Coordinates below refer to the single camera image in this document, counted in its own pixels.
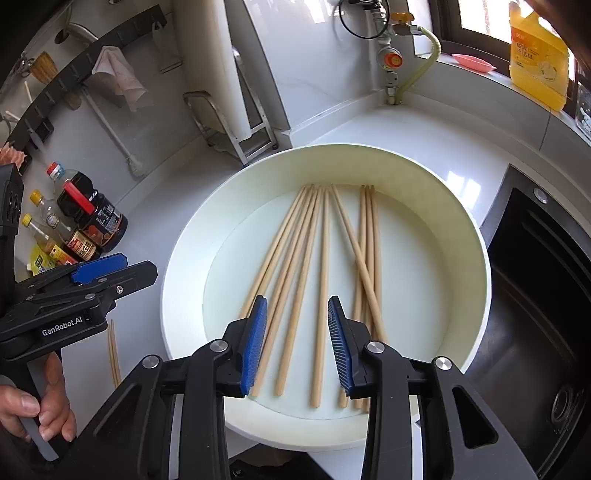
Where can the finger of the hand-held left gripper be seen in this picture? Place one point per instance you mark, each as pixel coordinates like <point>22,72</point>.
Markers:
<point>138,277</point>
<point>99,267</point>

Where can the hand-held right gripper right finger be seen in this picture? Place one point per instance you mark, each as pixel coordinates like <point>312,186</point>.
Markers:
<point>339,346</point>

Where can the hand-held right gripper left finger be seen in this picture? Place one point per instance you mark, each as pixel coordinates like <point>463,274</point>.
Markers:
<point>256,346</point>

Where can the long wooden chopstick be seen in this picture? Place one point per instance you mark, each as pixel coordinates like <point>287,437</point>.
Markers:
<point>112,355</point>
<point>117,355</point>

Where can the pile of wooden chopsticks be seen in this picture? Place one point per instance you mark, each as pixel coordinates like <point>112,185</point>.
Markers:
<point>323,258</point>

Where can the cream round bowl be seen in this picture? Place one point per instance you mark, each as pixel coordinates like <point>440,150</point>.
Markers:
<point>415,207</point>

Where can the person's left hand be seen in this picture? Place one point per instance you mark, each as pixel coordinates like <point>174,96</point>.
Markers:
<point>55,406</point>

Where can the clear yellow-capped sauce bottle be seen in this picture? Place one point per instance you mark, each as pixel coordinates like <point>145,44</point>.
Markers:
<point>83,244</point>

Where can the small amber vinegar bottle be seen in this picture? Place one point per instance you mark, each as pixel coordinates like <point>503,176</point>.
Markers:
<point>57,251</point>

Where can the large dark soy sauce bottle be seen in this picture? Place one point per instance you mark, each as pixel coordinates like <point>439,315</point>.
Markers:
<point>104,221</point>

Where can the yellow seasoning pouch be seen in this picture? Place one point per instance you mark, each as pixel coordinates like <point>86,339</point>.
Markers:
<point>41,263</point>

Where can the metal cutting board rack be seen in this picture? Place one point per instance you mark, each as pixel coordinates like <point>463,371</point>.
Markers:
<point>249,147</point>

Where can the pink hanging cloth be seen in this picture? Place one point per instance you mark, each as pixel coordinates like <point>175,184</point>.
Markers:
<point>117,74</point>

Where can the black kitchen sink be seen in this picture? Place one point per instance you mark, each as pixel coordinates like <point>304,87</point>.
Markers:
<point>531,300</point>

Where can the bamboo pot brush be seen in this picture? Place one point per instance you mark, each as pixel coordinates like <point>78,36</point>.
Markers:
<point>42,67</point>

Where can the hanging metal scraper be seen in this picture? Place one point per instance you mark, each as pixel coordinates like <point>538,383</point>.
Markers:
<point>168,62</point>

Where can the sink drain strainer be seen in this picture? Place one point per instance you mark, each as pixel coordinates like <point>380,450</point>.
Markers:
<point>565,410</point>

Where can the hanging metal ladle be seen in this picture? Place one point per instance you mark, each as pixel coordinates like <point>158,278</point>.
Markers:
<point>76,33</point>

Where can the round metal sink cap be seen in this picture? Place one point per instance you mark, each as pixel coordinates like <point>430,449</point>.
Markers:
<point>540,194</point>

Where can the white cutting board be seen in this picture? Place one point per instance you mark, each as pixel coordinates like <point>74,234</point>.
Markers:
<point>258,46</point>

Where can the gas valve with orange knob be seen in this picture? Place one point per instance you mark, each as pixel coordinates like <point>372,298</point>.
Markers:
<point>392,60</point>

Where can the pink soap dish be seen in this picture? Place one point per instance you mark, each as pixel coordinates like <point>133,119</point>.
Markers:
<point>473,63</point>

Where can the yellow detergent bottle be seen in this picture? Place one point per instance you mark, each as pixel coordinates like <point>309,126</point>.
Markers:
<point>538,69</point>

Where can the glass jar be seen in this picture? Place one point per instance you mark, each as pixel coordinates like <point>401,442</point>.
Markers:
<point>584,106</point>

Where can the black wall hook rail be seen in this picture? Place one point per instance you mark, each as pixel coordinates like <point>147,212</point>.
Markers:
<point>64,81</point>

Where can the dark window frame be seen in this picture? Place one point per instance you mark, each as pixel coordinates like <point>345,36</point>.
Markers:
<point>450,23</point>

